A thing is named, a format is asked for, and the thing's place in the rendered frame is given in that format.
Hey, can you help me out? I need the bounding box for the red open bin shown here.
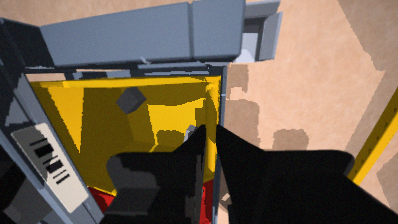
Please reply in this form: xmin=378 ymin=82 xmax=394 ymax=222
xmin=88 ymin=179 xmax=213 ymax=224

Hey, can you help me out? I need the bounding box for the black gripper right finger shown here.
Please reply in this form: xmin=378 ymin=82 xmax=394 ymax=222
xmin=216 ymin=124 xmax=355 ymax=224

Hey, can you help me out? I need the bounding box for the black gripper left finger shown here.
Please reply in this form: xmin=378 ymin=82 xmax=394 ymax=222
xmin=106 ymin=124 xmax=206 ymax=224

